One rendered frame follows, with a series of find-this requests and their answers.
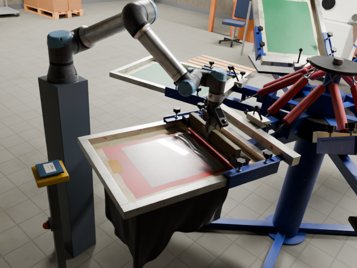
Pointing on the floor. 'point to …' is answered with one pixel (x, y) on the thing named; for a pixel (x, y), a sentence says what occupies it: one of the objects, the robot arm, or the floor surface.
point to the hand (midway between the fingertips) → (212, 137)
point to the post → (54, 221)
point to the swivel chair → (240, 10)
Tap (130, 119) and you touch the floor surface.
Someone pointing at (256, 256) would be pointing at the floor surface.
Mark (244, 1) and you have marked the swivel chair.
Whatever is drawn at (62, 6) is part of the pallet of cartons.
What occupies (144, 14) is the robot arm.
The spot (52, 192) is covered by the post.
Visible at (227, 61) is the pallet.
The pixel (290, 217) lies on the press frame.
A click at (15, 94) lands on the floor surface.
